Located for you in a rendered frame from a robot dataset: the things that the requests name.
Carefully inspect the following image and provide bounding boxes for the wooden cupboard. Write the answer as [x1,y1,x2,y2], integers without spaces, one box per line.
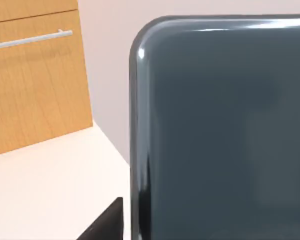
[0,0,94,158]

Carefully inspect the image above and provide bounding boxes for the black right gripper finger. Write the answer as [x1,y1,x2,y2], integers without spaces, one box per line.
[76,196,124,240]

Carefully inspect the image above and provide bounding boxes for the wooden drawer front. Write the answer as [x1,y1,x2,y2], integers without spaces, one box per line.
[0,9,94,158]

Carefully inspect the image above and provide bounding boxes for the long metal handle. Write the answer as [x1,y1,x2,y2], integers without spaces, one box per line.
[0,28,74,52]

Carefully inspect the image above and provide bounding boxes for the dark grey rounded box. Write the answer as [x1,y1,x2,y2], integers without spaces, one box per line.
[128,14,300,240]

